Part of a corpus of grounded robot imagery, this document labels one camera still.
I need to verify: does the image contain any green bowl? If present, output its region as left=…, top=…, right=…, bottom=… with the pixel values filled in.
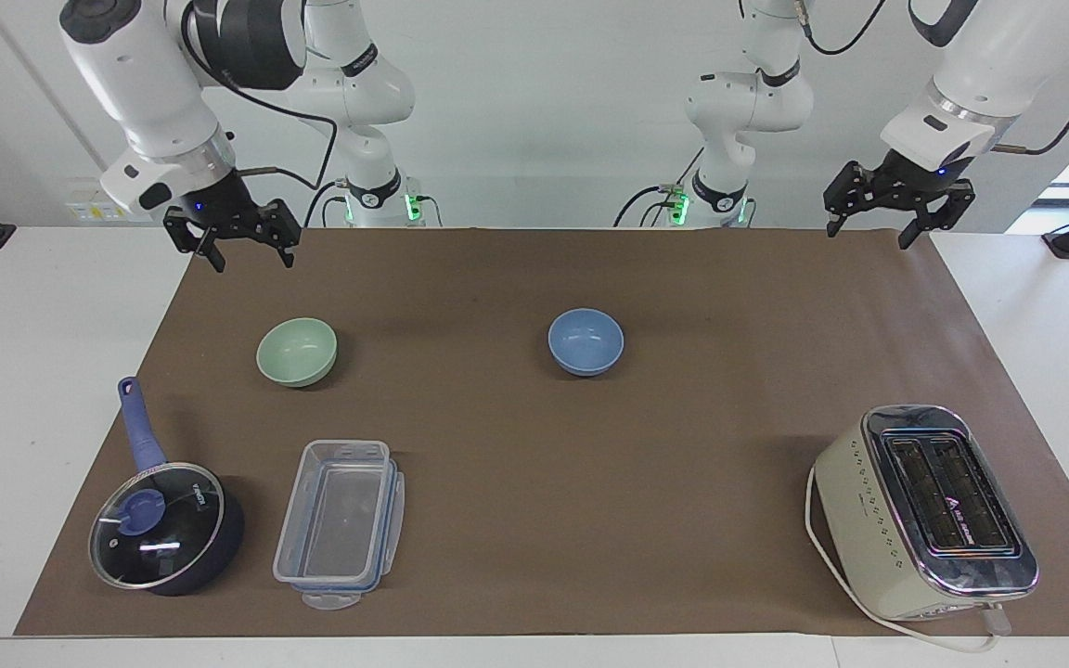
left=255, top=316, right=340, bottom=389

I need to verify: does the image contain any glass lid with blue knob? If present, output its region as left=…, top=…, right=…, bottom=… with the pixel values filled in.
left=88, top=461, right=226, bottom=591

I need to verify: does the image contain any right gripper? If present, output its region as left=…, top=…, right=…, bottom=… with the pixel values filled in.
left=162, top=166, right=303, bottom=274

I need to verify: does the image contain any clear plastic food container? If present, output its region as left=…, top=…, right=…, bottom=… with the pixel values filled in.
left=272, top=439, right=406, bottom=611

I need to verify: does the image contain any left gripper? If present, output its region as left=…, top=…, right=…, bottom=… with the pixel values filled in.
left=822, top=151, right=977, bottom=251

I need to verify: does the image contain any cream and chrome toaster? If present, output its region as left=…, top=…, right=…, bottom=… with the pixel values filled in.
left=812, top=403, right=1042, bottom=623

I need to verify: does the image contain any white toaster cord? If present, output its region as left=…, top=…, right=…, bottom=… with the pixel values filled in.
left=805, top=462, right=1014, bottom=654

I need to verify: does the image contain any blue saucepan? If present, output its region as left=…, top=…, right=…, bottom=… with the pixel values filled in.
left=115, top=376, right=246, bottom=597

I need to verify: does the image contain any blue bowl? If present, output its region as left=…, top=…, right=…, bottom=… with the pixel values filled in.
left=547, top=307, right=626, bottom=378

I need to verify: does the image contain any black cable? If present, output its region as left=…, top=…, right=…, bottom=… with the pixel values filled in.
left=179, top=0, right=341, bottom=229
left=991, top=35, right=1069, bottom=157
left=796, top=0, right=890, bottom=57
left=612, top=147, right=708, bottom=229

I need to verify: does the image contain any white wall socket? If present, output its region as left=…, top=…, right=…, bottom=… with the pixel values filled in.
left=65, top=180, right=128, bottom=225

